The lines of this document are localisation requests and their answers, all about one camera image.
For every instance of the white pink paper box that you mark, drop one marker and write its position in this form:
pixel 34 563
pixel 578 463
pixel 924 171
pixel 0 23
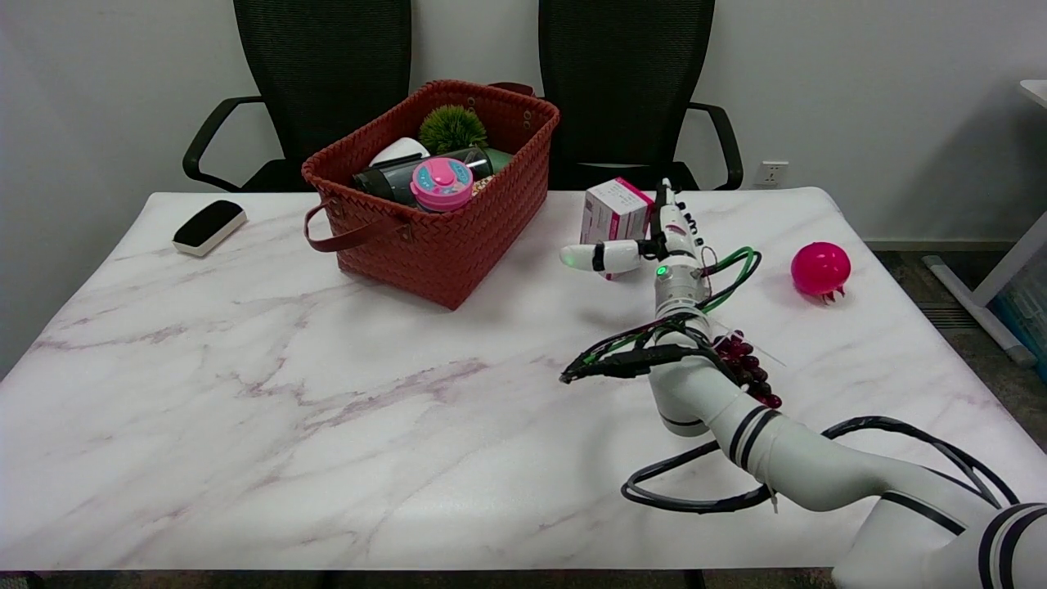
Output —
pixel 617 213

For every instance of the white wall socket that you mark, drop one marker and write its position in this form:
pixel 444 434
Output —
pixel 772 173

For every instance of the blue storage box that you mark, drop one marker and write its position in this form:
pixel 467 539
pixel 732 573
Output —
pixel 1026 315

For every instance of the red-brown woven basket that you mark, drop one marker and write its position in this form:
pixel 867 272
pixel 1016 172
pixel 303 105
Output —
pixel 442 245

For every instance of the black white board eraser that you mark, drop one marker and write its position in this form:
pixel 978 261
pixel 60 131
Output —
pixel 209 226

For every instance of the pink round toy lid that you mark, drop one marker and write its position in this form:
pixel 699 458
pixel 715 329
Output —
pixel 442 184

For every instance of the pink pomegranate toy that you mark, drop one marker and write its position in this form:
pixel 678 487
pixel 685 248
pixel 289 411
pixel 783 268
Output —
pixel 820 267

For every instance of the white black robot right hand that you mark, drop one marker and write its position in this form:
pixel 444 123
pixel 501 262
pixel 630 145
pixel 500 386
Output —
pixel 675 237

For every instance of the green spiky plant ball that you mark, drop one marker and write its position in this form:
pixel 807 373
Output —
pixel 452 128

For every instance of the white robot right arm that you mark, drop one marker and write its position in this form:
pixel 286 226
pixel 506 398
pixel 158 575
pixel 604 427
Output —
pixel 785 450

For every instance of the dark grey bottle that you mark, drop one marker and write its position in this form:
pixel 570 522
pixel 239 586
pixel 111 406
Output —
pixel 391 180

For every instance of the dark red grape bunch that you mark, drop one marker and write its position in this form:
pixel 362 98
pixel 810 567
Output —
pixel 748 368

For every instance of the white desk frame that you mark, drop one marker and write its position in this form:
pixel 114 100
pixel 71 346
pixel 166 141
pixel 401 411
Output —
pixel 1002 270

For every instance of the black mesh office chair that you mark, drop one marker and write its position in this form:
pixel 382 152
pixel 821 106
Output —
pixel 323 74
pixel 626 65

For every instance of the white rounded object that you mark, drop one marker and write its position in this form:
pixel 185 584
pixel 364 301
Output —
pixel 399 150

